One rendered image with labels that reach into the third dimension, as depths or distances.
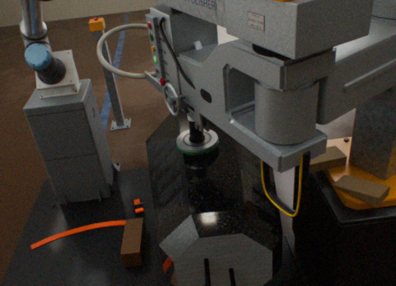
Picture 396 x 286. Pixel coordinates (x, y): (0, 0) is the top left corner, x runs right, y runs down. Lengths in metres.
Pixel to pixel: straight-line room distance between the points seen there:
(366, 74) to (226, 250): 0.86
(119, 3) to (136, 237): 6.71
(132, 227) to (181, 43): 1.40
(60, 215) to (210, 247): 1.69
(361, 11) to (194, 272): 1.19
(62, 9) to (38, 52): 6.31
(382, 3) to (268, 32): 0.65
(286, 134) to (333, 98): 0.19
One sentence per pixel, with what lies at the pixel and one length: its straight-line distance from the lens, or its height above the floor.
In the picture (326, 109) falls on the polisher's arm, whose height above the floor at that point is 1.32.
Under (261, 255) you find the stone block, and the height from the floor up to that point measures 0.63.
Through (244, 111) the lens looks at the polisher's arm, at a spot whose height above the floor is 1.25.
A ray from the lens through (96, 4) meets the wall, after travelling 8.75.
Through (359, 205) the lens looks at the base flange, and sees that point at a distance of 1.76.
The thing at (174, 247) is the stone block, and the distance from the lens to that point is 1.67.
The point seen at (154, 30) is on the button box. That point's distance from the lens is 1.70.
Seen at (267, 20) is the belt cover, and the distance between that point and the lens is 1.01.
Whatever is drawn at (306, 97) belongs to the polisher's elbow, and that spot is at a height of 1.40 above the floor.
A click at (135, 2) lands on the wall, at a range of 8.66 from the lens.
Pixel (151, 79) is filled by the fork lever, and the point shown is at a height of 1.11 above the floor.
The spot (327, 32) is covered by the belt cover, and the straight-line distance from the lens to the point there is 1.01.
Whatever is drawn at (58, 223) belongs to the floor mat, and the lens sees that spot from 3.02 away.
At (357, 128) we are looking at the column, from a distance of 1.85.
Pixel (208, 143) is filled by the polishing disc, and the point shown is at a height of 0.88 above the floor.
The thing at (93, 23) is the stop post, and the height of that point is 1.07.
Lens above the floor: 1.92
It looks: 32 degrees down
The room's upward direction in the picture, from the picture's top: 7 degrees counter-clockwise
